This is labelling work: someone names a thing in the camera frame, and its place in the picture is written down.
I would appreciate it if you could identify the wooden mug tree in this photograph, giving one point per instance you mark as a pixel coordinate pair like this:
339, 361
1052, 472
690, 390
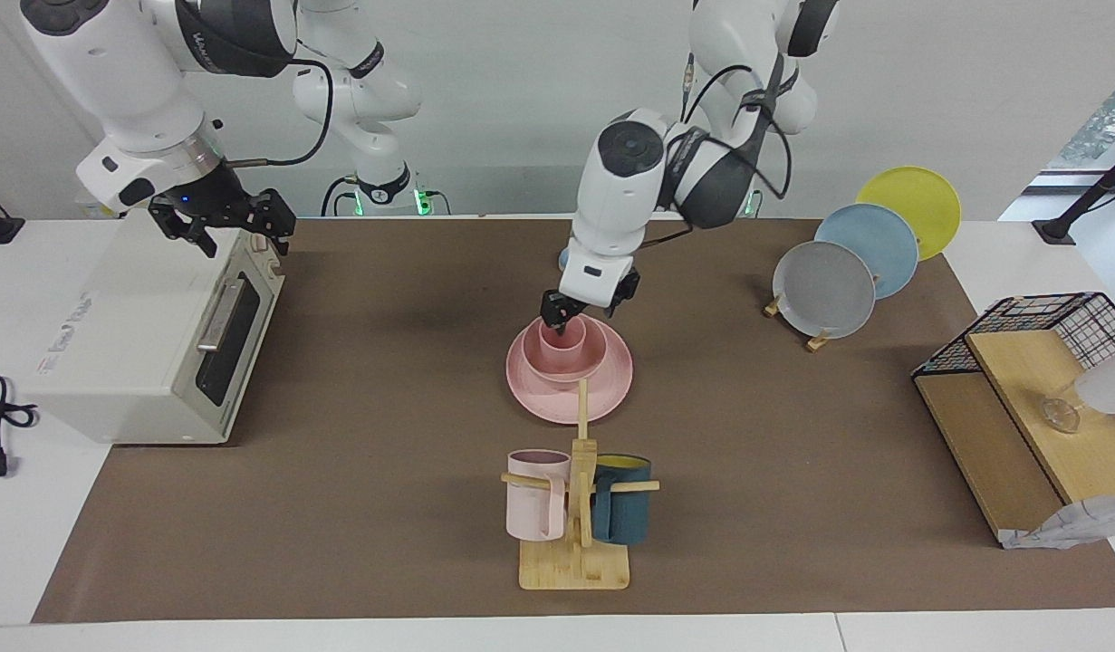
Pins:
575, 570

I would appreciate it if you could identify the dark teal mug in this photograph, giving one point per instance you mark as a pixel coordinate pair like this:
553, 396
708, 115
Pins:
625, 521

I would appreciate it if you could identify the grey plate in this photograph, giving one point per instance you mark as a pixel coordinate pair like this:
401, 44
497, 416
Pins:
824, 290

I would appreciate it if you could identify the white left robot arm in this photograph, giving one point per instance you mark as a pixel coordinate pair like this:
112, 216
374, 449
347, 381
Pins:
625, 181

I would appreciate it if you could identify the pink plate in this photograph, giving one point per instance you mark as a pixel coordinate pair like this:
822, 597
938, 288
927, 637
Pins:
539, 403

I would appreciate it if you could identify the blue dome with wooden knob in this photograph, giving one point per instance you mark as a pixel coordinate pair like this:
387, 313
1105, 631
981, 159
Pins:
562, 261

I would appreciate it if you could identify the wooden plate rack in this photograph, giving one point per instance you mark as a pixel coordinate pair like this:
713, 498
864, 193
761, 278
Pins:
772, 308

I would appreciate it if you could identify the pink bowl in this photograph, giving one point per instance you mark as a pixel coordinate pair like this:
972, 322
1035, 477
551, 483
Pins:
584, 362

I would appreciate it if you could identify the window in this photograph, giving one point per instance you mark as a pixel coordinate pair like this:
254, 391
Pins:
1105, 122

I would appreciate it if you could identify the blue plate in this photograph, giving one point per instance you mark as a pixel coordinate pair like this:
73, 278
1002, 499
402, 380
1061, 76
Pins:
883, 244

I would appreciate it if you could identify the wooden shelf with marble sides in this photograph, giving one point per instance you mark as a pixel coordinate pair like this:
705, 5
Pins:
983, 435

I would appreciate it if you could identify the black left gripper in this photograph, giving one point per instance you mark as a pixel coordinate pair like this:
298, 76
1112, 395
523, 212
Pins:
553, 306

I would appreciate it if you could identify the pink mug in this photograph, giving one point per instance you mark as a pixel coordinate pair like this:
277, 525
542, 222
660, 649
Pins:
525, 516

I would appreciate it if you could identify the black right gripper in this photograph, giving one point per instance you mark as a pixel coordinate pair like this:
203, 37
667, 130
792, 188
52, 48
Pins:
213, 199

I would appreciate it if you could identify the pink cup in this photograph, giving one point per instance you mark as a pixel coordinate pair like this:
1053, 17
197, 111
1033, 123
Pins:
557, 348

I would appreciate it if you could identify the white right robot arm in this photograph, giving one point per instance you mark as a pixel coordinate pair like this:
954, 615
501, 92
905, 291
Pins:
131, 81

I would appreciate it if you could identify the yellow plate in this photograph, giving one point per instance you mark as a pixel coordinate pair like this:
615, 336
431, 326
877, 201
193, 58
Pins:
919, 204

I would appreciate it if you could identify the beige toaster oven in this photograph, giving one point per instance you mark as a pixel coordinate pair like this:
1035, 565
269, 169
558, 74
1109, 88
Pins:
113, 317

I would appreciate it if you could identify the clear glass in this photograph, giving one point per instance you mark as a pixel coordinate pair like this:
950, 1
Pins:
1110, 385

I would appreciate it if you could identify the brown table mat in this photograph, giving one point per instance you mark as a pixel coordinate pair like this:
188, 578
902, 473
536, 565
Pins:
340, 507

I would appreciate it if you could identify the black camera stand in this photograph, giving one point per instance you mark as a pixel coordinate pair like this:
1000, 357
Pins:
1055, 231

